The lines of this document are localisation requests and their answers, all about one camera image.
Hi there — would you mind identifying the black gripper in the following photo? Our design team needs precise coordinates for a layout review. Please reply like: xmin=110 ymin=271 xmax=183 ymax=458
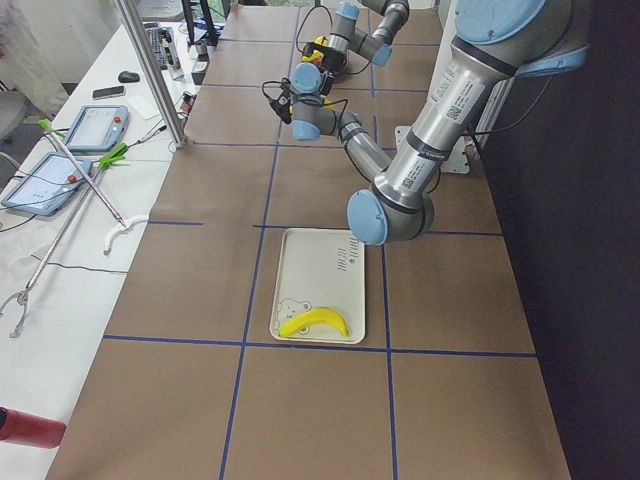
xmin=319 ymin=71 xmax=335 ymax=96
xmin=302 ymin=42 xmax=347 ymax=70

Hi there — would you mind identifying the yellow banana moved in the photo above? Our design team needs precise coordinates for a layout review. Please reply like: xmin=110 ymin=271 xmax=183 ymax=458
xmin=296 ymin=36 xmax=336 ymax=106
xmin=278 ymin=307 xmax=350 ymax=338

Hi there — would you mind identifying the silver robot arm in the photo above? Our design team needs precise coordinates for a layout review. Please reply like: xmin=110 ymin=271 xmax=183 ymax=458
xmin=288 ymin=1 xmax=592 ymax=245
xmin=300 ymin=1 xmax=410 ymax=75

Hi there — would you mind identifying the black label box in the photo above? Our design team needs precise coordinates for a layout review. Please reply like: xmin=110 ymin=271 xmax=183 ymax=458
xmin=191 ymin=60 xmax=209 ymax=85

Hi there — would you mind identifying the white bear tray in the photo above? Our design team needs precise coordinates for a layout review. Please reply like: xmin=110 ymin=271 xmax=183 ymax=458
xmin=270 ymin=228 xmax=366 ymax=345

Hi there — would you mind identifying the black computer mouse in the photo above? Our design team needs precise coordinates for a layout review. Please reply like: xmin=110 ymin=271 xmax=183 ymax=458
xmin=117 ymin=71 xmax=140 ymax=84

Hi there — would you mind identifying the green clamp tool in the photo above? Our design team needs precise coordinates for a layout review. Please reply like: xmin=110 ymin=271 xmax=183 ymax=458
xmin=98 ymin=143 xmax=129 ymax=171

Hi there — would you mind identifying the black smartphone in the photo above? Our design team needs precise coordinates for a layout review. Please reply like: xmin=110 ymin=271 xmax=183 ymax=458
xmin=92 ymin=85 xmax=126 ymax=100

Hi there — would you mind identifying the teach pendant far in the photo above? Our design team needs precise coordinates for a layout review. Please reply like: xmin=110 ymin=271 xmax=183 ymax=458
xmin=64 ymin=105 xmax=129 ymax=155

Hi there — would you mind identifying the teach pendant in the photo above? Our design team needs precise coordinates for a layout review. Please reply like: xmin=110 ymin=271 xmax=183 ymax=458
xmin=1 ymin=152 xmax=84 ymax=217
xmin=64 ymin=105 xmax=129 ymax=155

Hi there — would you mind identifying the white hook grabber tool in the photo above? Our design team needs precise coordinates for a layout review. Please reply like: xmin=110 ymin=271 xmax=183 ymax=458
xmin=39 ymin=119 xmax=149 ymax=256

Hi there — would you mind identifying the teach pendant near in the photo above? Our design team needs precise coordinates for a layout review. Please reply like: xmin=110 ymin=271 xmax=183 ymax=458
xmin=1 ymin=152 xmax=84 ymax=217

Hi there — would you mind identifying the long metal grabber tool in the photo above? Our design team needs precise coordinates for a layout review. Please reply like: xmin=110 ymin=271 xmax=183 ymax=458
xmin=1 ymin=186 xmax=92 ymax=339

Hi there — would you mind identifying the red cylinder bottle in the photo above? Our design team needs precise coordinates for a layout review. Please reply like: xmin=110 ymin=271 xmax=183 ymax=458
xmin=1 ymin=407 xmax=67 ymax=449

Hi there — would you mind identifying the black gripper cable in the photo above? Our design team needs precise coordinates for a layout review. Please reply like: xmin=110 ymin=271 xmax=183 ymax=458
xmin=261 ymin=75 xmax=351 ymax=126
xmin=295 ymin=4 xmax=374 ymax=76

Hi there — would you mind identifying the aluminium frame post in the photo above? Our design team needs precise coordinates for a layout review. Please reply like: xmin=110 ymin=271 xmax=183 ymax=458
xmin=114 ymin=0 xmax=187 ymax=150

